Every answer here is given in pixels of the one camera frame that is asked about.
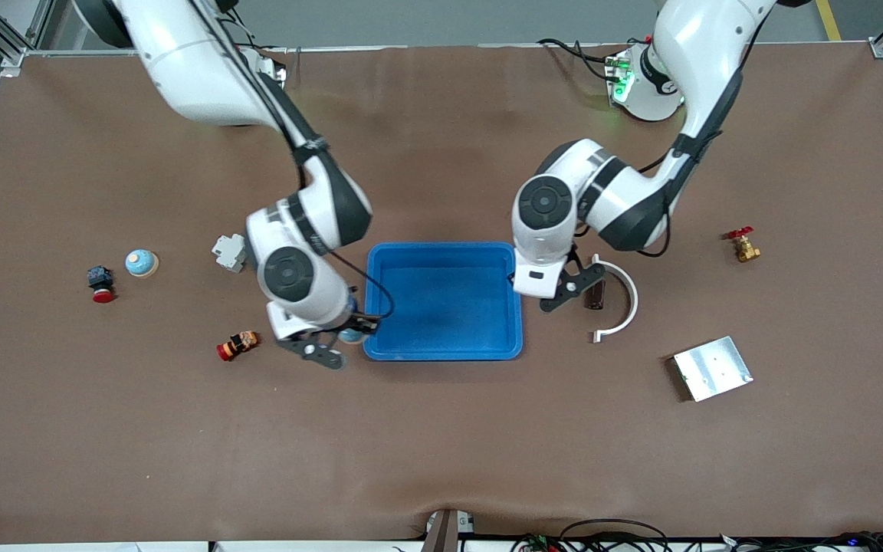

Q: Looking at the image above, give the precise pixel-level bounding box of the brass valve red handle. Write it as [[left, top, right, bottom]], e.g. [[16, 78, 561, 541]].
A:
[[725, 227, 762, 264]]

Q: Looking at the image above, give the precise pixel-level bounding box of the silver metal plate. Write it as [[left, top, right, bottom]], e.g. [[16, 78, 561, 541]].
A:
[[671, 336, 754, 403]]

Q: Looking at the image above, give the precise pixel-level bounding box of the black left base cable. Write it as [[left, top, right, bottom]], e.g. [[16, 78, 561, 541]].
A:
[[537, 37, 620, 81]]

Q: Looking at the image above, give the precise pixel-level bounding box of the tangled cable bundle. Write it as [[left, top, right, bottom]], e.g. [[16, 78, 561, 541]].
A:
[[510, 531, 883, 552]]

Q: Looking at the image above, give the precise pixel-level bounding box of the red pushbutton blue base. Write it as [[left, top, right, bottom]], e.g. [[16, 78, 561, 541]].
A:
[[87, 265, 116, 304]]

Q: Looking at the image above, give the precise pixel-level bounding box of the white curved plastic arc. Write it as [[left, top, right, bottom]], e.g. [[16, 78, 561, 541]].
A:
[[591, 254, 639, 343]]

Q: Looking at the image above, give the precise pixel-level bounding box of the blue plastic tray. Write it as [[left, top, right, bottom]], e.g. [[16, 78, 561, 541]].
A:
[[363, 242, 524, 362]]

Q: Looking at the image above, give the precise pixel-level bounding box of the black right base cable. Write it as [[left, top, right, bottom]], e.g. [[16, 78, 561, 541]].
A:
[[231, 8, 289, 74]]

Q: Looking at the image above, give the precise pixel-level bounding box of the white circuit breaker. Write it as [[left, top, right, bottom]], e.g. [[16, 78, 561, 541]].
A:
[[212, 233, 248, 274]]

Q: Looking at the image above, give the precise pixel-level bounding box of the grey metal clamp bracket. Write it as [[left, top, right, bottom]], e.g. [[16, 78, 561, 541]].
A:
[[422, 508, 477, 552]]

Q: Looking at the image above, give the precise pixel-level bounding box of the black base cable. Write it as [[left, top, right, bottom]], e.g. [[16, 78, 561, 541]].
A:
[[231, 8, 289, 74], [537, 37, 620, 81]]

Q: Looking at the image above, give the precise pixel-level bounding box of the red pushbutton yellow ring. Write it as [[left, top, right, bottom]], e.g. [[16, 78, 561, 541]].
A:
[[216, 330, 260, 362]]

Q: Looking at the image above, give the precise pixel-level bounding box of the brown table cover mat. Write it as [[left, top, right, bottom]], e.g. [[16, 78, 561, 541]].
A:
[[0, 42, 883, 545]]

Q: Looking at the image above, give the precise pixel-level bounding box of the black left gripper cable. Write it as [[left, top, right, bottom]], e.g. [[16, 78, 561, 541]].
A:
[[564, 46, 753, 258]]

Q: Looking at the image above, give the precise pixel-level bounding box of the black looped cable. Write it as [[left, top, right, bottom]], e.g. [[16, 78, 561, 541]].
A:
[[560, 519, 668, 552]]

